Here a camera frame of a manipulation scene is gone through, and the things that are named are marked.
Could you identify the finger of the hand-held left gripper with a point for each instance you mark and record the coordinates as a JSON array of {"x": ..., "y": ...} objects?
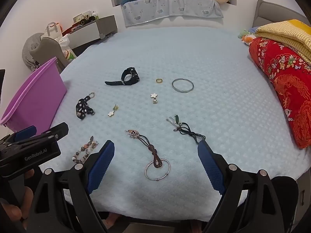
[
  {"x": 25, "y": 131},
  {"x": 54, "y": 131}
]

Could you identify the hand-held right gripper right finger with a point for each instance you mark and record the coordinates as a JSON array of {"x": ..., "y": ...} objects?
[{"x": 211, "y": 167}]

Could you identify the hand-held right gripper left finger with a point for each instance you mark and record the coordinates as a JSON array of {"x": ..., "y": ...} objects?
[{"x": 102, "y": 165}]

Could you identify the purple plastic bin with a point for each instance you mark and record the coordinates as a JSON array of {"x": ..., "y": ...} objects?
[{"x": 36, "y": 94}]

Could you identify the white flower earring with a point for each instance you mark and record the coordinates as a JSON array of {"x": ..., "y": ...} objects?
[
  {"x": 153, "y": 95},
  {"x": 111, "y": 113}
]

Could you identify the black wrist watch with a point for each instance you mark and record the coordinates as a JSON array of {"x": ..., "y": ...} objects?
[{"x": 131, "y": 76}]

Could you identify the person's left hand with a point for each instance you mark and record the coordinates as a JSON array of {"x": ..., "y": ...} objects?
[{"x": 14, "y": 214}]

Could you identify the green printed bag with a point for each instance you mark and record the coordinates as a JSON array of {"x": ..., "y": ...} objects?
[{"x": 69, "y": 54}]

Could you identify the grey cloth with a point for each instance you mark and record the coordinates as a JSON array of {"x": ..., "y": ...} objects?
[{"x": 30, "y": 51}]

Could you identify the silver bangle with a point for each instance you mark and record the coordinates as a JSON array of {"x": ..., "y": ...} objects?
[{"x": 182, "y": 91}]

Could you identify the grey chair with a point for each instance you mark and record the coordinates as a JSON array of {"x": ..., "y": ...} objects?
[{"x": 48, "y": 48}]

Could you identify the white plastic bag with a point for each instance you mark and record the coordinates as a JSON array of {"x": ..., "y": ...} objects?
[{"x": 63, "y": 41}]

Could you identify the white tote bag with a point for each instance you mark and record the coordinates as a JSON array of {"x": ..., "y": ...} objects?
[{"x": 54, "y": 30}]

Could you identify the grey nightstand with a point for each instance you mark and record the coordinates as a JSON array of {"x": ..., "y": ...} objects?
[{"x": 85, "y": 32}]

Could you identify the red tray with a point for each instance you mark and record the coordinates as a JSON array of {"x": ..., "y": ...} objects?
[{"x": 71, "y": 28}]

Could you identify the red printed quilt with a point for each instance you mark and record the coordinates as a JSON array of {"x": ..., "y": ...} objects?
[{"x": 286, "y": 82}]

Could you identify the black toy vehicle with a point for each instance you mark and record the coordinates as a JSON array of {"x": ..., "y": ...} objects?
[{"x": 87, "y": 20}]

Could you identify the light blue bed blanket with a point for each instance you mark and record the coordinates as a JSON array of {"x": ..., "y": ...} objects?
[{"x": 194, "y": 53}]

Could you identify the printed card box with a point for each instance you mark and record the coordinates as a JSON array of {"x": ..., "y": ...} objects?
[{"x": 80, "y": 17}]

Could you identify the orange and white plush toy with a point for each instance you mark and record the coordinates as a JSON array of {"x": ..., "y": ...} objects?
[{"x": 249, "y": 39}]

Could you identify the green plush toy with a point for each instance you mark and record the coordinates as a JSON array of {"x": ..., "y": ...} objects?
[{"x": 243, "y": 33}]

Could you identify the blue patterned pillow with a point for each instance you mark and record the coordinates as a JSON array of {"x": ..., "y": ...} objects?
[{"x": 253, "y": 29}]

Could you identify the yellow blanket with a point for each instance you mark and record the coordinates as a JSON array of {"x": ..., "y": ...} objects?
[{"x": 286, "y": 32}]

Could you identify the blue cloud-print towel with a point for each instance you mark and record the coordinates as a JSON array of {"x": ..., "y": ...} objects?
[{"x": 170, "y": 7}]

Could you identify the grey bed headboard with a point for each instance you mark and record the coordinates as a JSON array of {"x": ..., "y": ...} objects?
[{"x": 272, "y": 12}]

